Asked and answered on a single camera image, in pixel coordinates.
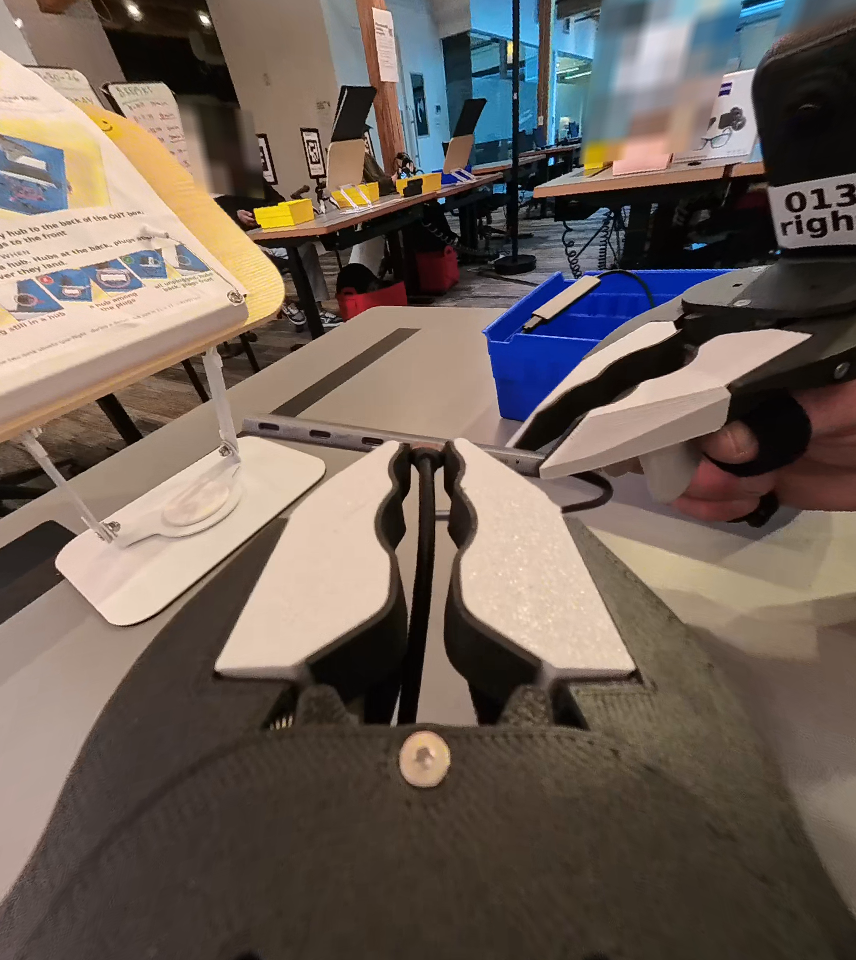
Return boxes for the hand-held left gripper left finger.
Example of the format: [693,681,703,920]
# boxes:
[214,439,408,706]

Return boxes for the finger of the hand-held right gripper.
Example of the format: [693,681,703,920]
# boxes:
[507,316,693,454]
[538,328,813,481]

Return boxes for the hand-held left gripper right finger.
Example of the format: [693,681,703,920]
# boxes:
[444,438,637,706]

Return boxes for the black usb-c cable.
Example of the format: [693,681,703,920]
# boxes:
[395,444,444,725]

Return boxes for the grey usb hub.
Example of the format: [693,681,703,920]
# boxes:
[242,416,549,477]
[531,276,601,331]

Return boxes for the blue plastic bin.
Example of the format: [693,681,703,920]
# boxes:
[482,268,736,421]

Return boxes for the instruction sheet on white stand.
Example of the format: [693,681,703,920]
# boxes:
[0,26,326,626]

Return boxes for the pink mannequin head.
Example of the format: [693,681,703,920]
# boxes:
[611,146,675,178]

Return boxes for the white glasses box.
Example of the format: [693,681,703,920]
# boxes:
[674,71,765,165]

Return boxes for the red storage bin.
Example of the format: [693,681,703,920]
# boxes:
[416,247,460,295]
[336,281,408,321]

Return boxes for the black pole stand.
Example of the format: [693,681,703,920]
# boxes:
[493,0,539,276]

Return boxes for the tilted display board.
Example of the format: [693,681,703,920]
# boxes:
[325,84,378,190]
[441,97,489,175]

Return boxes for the long wooden desk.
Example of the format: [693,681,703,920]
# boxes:
[248,171,505,339]

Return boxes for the paper notice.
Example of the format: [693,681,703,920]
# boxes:
[371,6,400,84]

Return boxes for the printed instruction sheet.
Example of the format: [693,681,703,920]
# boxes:
[0,28,237,421]

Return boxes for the handwritten whiteboard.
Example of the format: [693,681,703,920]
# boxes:
[101,81,190,177]

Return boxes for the small whiteboard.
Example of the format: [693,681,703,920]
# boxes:
[29,66,93,114]

